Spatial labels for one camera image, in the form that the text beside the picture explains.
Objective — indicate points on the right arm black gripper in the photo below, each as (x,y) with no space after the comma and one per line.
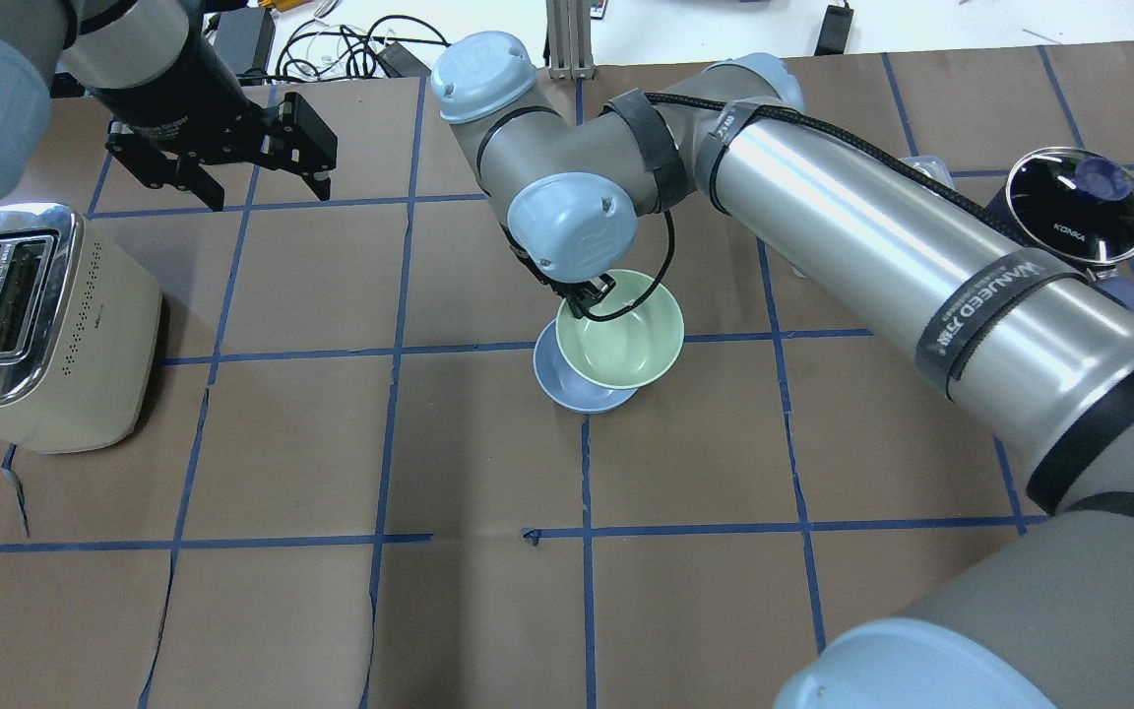
(578,293)

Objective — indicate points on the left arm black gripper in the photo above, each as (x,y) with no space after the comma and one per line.
(176,101)

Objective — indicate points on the green bowl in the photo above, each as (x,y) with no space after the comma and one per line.
(631,342)

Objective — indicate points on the blue bowl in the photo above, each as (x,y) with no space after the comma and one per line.
(565,386)

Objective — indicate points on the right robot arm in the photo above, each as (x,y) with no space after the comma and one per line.
(382,510)

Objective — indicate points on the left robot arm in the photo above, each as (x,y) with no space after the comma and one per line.
(100,43)

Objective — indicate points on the black power adapter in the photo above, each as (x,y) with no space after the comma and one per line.
(243,40)

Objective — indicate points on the cream toaster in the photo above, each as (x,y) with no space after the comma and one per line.
(79,322)

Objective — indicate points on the clear plastic container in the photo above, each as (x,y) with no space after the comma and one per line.
(933,167)

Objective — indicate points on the dark blue pot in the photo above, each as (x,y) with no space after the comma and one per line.
(1077,206)

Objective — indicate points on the aluminium frame post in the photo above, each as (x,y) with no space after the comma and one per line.
(570,40)

